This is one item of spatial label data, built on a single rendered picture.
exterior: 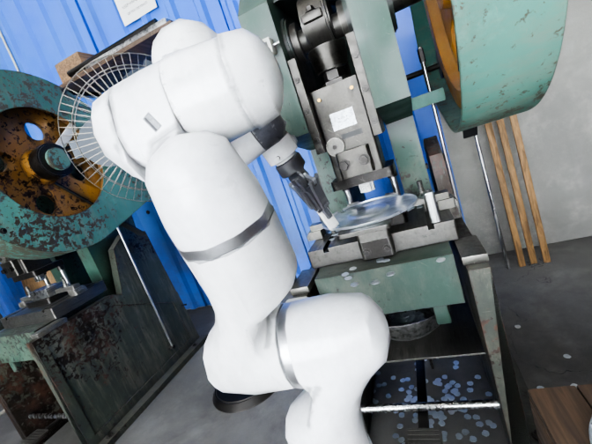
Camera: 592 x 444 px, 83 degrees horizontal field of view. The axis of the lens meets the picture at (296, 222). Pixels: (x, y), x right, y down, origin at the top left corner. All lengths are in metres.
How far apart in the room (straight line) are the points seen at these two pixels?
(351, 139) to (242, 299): 0.78
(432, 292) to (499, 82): 0.53
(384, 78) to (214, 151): 0.74
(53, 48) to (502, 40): 3.19
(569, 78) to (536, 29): 1.60
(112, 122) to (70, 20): 2.95
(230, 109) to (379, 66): 0.69
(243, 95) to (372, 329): 0.29
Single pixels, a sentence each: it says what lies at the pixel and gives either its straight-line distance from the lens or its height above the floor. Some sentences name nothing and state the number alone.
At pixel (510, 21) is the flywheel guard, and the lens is 0.81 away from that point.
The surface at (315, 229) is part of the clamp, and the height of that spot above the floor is 0.74.
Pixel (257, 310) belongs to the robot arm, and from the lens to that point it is 0.37.
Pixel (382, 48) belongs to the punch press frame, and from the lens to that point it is 1.01.
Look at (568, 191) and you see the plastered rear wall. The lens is 2.51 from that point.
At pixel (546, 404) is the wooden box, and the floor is 0.35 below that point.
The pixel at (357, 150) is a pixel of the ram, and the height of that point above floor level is 0.97.
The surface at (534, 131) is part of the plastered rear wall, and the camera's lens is 2.39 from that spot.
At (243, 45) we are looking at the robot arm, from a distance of 0.37.
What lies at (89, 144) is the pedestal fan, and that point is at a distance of 1.56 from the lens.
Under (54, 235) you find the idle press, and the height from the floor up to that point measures 1.02.
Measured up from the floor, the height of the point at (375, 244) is 0.69.
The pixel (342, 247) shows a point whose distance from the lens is 1.07.
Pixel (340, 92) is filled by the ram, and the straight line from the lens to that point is 1.06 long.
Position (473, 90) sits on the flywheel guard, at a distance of 0.87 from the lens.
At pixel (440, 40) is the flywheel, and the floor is 1.22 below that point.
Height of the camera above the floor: 1.02
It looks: 11 degrees down
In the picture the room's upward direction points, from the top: 19 degrees counter-clockwise
